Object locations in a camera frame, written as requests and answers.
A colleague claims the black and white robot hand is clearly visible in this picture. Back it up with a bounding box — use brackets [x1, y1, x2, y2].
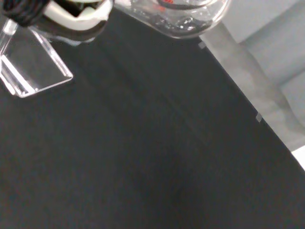
[0, 0, 113, 43]

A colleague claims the black table cloth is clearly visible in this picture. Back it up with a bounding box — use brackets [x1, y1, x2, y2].
[0, 9, 305, 229]

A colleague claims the clear acrylic funnel stand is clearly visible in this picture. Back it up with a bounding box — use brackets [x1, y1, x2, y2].
[0, 18, 74, 99]

